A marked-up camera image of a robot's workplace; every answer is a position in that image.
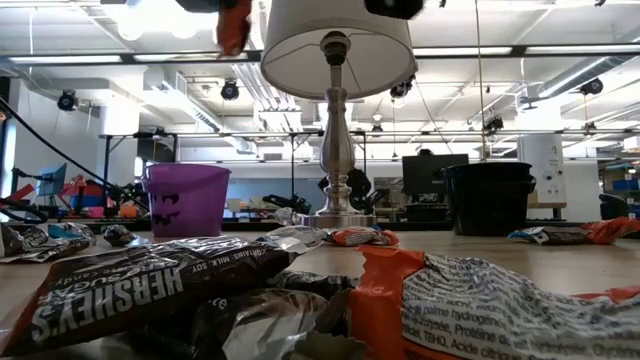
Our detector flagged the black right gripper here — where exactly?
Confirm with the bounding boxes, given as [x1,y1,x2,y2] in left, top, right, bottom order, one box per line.
[363,0,425,21]

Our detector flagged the blue-screen monitor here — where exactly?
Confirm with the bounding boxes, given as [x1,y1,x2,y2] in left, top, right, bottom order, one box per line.
[37,163,68,198]

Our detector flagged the purple plastic bucket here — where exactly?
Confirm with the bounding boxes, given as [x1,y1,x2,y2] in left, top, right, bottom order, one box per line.
[142,163,233,238]

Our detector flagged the thin hanging ceiling cable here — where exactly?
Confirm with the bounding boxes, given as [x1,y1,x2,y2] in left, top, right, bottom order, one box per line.
[473,0,487,162]

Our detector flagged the brown Hershey's candy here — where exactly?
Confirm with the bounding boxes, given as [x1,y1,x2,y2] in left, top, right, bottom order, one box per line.
[0,237,301,356]
[101,223,139,248]
[529,225,587,246]
[0,223,51,265]
[129,271,361,360]

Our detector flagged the red workshop equipment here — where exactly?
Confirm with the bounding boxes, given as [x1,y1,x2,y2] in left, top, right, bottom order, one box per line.
[9,172,146,221]

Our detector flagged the white-shade silver table lamp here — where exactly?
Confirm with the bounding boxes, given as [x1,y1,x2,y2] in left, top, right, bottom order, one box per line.
[259,0,419,230]

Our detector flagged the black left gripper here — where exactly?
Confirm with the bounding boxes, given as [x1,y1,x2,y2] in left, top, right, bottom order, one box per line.
[174,0,221,14]

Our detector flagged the black computer monitor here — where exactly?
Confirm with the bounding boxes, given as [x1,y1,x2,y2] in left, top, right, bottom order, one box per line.
[402,153,471,197]

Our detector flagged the black plastic bucket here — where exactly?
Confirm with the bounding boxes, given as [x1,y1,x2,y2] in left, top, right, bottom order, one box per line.
[442,161,537,238]

